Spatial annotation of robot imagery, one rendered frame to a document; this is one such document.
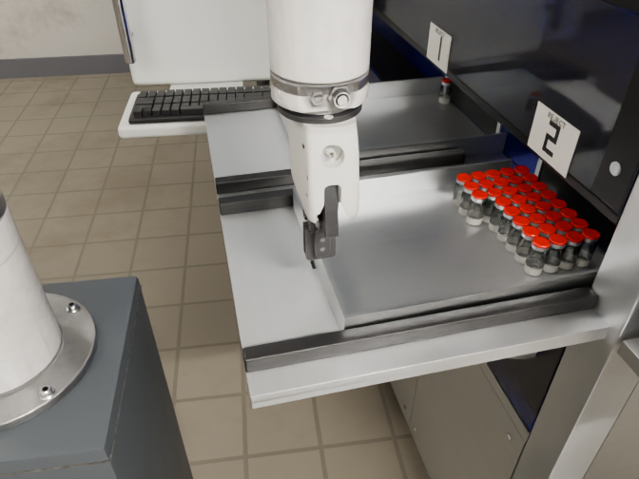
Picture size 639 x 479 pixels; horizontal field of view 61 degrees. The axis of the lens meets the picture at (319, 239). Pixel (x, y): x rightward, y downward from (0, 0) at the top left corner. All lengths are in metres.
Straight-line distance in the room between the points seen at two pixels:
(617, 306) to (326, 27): 0.43
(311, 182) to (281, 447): 1.15
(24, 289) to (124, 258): 1.62
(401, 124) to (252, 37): 0.51
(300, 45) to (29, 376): 0.42
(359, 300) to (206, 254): 1.54
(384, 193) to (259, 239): 0.20
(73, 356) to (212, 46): 0.93
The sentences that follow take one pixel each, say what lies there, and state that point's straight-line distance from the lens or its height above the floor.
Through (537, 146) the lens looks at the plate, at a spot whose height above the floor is 1.00.
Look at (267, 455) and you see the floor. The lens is 1.54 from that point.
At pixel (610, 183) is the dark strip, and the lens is 0.65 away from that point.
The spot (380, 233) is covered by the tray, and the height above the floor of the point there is 0.88.
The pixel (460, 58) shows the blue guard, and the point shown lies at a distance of 0.92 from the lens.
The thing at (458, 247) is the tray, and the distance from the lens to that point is 0.73.
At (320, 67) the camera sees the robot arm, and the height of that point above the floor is 1.17.
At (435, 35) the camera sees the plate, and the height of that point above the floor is 1.04.
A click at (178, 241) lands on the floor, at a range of 2.22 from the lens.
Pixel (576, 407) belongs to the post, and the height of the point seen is 0.74.
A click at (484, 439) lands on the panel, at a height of 0.46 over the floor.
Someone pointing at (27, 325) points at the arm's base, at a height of 0.93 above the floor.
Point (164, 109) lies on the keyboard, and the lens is 1.25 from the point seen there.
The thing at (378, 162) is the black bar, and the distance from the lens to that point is 0.86.
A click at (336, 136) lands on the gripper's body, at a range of 0.46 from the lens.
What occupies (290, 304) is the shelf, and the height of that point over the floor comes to 0.88.
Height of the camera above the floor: 1.32
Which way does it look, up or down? 38 degrees down
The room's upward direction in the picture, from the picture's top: straight up
